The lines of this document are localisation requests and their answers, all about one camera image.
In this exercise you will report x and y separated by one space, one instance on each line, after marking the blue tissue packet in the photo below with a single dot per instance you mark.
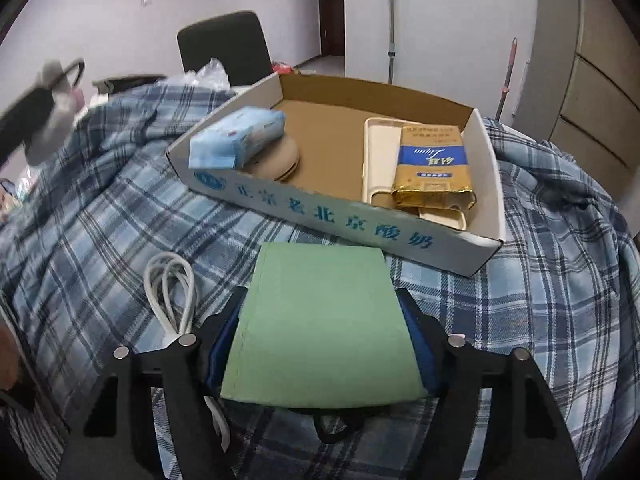
230 135

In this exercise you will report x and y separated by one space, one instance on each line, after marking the green felt cloth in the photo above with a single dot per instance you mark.
320 330

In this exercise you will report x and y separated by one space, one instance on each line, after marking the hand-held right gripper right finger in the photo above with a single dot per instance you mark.
425 360

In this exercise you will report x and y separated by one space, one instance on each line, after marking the beige phone case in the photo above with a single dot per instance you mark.
380 160

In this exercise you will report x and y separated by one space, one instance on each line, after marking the cardboard box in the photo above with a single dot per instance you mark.
330 220

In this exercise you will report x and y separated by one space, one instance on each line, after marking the clear plastic bag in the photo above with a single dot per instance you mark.
212 75

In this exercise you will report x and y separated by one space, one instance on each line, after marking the dark wooden door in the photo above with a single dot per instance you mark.
332 5

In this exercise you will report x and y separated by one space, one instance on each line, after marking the gold refrigerator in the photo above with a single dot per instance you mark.
600 60

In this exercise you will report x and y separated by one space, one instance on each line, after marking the black chair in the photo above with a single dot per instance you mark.
225 45

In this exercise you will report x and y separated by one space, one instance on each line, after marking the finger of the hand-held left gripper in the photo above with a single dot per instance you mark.
25 115

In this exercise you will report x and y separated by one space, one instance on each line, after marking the blue plaid cloth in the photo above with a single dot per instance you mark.
125 220

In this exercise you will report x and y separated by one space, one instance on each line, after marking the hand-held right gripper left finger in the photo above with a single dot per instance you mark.
220 355

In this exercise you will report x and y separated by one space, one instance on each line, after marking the red bag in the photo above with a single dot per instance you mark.
282 66

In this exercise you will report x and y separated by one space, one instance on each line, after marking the beige round powder puff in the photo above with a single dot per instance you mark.
282 160

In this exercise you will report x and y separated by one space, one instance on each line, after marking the gold foil packet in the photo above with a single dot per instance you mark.
432 160

